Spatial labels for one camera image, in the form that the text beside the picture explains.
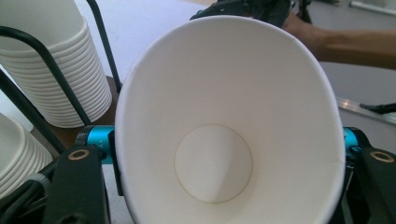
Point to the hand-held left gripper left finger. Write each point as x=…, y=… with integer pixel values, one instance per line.
x=99, y=140

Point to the black flat object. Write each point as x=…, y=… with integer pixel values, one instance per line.
x=381, y=108

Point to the single white paper cup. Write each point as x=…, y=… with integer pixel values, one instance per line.
x=230, y=93

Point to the stack of white paper cups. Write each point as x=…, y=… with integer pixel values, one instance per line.
x=15, y=155
x=74, y=71

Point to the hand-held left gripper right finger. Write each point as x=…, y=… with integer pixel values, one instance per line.
x=351, y=140

